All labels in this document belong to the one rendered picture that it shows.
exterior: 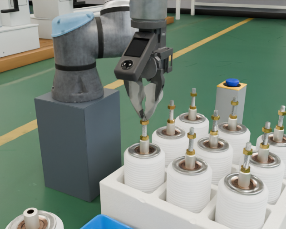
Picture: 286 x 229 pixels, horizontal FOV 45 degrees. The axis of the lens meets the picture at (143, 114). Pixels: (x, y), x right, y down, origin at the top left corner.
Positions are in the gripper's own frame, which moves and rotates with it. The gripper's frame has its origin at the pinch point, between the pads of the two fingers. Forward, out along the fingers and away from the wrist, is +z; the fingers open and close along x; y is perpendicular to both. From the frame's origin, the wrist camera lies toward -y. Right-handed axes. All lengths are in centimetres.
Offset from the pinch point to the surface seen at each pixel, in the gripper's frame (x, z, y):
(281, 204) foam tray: -30.6, 16.3, 5.2
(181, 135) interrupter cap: -4.5, 9.1, 11.9
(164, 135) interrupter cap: -0.8, 9.0, 9.5
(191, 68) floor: 52, 35, 166
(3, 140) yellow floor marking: 77, 35, 21
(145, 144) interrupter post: -0.7, 7.2, -0.3
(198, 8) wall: 171, 27, 498
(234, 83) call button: -10.1, 2.0, 39.1
